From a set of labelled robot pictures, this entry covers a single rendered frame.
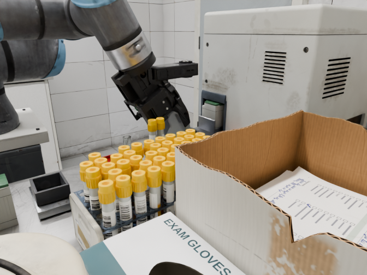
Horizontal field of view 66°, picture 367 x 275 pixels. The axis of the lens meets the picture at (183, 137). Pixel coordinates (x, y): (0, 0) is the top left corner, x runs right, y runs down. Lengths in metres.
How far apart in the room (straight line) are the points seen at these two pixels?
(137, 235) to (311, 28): 0.40
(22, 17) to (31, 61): 0.28
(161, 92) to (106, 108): 2.45
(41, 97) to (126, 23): 1.68
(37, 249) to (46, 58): 0.62
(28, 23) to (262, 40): 0.39
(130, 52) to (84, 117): 2.44
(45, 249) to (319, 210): 0.29
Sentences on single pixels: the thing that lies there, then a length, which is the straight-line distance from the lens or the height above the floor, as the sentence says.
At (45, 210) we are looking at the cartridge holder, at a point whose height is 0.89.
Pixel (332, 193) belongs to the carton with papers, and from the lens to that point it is 0.43.
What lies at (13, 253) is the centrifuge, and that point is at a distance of 0.25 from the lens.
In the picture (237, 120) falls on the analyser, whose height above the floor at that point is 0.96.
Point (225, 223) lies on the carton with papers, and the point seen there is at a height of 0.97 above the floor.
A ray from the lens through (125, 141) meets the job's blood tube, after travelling 0.45.
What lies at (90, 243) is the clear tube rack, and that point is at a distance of 0.36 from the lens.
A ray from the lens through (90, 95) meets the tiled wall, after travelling 2.89.
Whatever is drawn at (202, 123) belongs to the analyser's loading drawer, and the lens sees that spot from 0.68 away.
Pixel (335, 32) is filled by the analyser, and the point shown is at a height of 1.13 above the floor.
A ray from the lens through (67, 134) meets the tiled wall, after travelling 2.91.
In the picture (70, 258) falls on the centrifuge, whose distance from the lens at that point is 0.23.
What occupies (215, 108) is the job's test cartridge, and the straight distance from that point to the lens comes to 0.65.
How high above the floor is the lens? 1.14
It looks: 20 degrees down
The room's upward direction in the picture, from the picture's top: straight up
